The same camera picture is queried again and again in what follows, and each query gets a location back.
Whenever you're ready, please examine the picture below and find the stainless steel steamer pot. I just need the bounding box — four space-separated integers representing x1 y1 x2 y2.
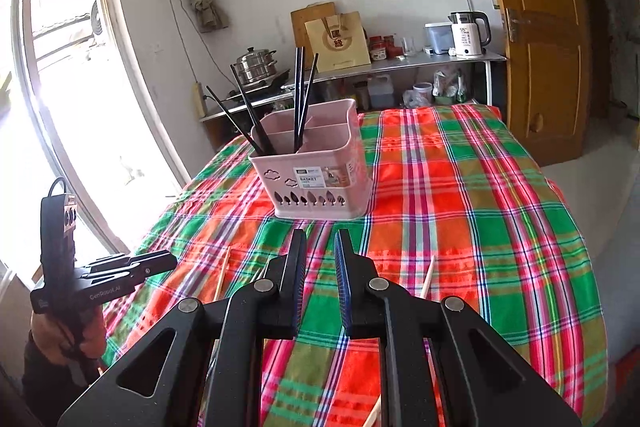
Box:
233 46 277 86

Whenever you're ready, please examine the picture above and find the metal kitchen shelf table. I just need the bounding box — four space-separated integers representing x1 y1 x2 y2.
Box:
314 51 506 105

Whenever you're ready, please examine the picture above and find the pink plastic utensil basket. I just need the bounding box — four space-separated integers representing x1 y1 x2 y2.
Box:
250 98 372 221

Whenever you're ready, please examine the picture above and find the black chopstick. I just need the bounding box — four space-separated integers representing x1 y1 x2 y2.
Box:
293 46 305 152
205 86 265 156
294 53 319 153
230 65 276 155

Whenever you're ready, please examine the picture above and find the wooden chopstick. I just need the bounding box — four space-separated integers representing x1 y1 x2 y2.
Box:
364 262 438 426
214 249 230 301

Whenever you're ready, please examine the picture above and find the wooden cutting board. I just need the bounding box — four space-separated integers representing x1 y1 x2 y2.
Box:
290 1 339 58

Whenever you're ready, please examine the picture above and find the person's left hand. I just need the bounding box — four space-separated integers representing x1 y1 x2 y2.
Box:
30 307 106 365

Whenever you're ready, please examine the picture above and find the low side shelf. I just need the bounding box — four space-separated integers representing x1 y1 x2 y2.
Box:
200 91 293 150

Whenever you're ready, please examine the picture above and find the window frame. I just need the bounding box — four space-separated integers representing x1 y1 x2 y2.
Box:
1 0 186 285

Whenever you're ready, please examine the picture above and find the wooden door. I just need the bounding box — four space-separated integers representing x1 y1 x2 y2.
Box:
499 0 592 166

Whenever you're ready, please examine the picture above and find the wooden chopstick right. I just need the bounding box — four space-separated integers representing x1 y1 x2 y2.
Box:
364 262 438 426

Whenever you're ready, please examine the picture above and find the white electric kettle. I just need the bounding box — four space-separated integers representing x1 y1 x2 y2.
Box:
448 11 491 57

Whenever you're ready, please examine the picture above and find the wooden chopstick left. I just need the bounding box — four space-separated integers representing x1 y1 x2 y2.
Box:
214 249 230 301

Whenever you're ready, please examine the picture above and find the white plastic jug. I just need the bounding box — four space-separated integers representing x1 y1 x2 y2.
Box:
368 74 395 110

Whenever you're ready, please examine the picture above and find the tan paper gift bag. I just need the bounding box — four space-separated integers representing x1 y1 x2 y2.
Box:
305 11 371 72

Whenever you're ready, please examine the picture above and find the black induction cooker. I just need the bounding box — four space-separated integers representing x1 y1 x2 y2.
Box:
232 68 290 100

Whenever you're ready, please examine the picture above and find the red lidded jar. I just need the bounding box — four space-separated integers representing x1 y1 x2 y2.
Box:
369 36 387 62

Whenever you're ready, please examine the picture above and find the red green plaid tablecloth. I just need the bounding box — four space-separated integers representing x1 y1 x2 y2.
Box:
104 105 608 426

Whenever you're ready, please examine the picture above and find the blue grey plastic container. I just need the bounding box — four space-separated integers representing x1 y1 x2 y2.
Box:
425 22 454 55

